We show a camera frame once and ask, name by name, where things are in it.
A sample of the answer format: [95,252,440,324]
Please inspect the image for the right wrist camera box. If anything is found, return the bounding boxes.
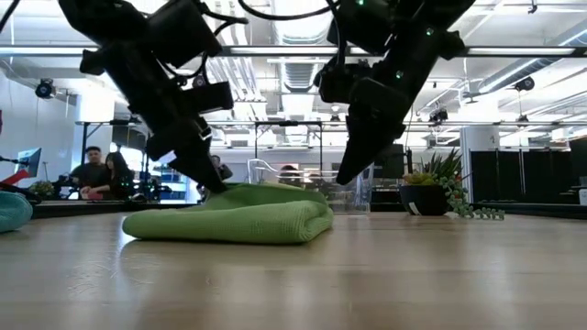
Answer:
[314,59,368,105]

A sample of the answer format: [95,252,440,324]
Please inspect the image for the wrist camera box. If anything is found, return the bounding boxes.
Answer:
[314,59,368,105]
[182,81,235,116]

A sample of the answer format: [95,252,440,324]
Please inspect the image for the clear plastic bin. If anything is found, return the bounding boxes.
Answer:
[247,158,375,215]

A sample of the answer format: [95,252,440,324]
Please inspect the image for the black partition screen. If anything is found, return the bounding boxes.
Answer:
[471,148,587,205]

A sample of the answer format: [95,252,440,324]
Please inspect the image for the small desk monitor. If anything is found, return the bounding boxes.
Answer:
[13,147,43,184]

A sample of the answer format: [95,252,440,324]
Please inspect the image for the small green bush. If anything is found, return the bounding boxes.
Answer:
[29,180,56,201]

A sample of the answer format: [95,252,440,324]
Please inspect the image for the potted succulent plant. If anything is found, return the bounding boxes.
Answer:
[398,147,505,221]

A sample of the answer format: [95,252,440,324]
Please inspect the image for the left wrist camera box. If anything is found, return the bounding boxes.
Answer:
[182,81,235,116]

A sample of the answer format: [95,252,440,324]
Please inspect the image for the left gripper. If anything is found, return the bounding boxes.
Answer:
[80,43,228,194]

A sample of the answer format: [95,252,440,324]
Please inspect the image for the background workstation frame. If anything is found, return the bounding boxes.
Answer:
[75,119,143,166]

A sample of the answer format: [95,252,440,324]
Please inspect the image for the black aluminium table frame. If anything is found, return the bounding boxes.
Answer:
[31,200,587,221]

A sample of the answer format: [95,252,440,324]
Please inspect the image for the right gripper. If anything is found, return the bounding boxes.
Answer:
[336,27,467,186]

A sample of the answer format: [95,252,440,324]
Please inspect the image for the black monitor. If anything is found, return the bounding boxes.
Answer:
[378,143,407,180]

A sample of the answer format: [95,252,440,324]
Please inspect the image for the silver ventilation duct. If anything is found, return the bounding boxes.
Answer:
[273,0,334,95]

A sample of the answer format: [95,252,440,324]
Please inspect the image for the green microfiber towel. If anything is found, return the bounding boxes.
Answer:
[121,181,335,245]

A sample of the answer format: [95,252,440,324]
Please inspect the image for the person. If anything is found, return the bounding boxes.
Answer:
[82,150,137,202]
[277,163,304,187]
[208,154,234,182]
[68,145,109,193]

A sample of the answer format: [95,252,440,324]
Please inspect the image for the teal microfiber towel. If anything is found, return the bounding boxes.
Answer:
[0,191,34,234]

